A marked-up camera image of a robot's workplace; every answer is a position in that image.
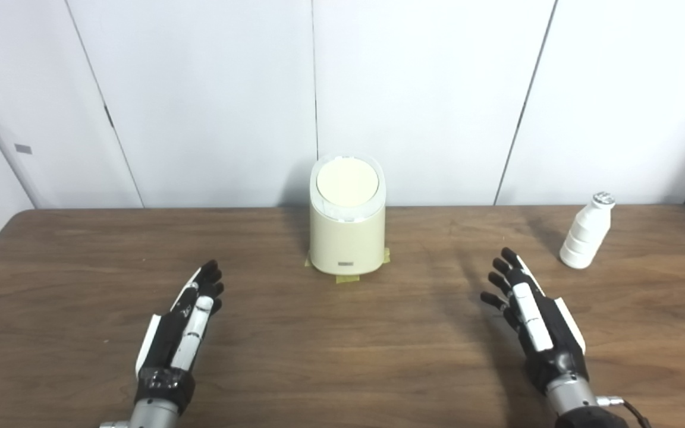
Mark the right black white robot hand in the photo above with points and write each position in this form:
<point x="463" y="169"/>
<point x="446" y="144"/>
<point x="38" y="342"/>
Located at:
<point x="547" y="339"/>

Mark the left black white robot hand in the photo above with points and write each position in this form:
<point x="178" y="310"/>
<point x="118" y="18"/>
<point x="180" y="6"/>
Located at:
<point x="170" y="339"/>

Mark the small white plastic bottle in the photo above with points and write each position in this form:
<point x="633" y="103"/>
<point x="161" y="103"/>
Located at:
<point x="583" y="238"/>

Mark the round cream bin lid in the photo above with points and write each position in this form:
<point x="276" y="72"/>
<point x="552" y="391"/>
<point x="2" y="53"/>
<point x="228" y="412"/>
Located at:
<point x="346" y="181"/>

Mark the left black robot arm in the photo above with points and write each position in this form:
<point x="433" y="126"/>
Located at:
<point x="155" y="416"/>

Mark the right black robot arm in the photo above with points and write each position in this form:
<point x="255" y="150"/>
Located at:
<point x="574" y="404"/>

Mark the cream-colored round bin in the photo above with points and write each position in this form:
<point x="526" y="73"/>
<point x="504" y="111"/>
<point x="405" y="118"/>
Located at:
<point x="347" y="238"/>

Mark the small gray wall label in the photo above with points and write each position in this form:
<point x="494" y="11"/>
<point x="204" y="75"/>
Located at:
<point x="23" y="148"/>

